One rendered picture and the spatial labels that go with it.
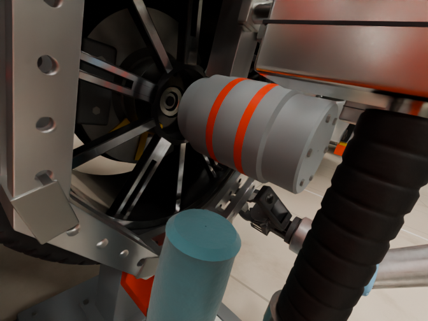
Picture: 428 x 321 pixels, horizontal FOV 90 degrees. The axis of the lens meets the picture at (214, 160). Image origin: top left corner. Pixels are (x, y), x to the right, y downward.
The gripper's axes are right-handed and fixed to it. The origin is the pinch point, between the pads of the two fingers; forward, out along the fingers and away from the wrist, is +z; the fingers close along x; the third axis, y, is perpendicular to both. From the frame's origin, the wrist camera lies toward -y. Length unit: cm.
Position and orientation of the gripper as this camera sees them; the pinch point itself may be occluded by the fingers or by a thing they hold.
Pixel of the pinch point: (229, 191)
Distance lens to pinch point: 63.3
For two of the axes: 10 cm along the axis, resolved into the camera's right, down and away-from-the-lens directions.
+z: -7.6, -3.7, 5.4
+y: 2.5, 6.0, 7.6
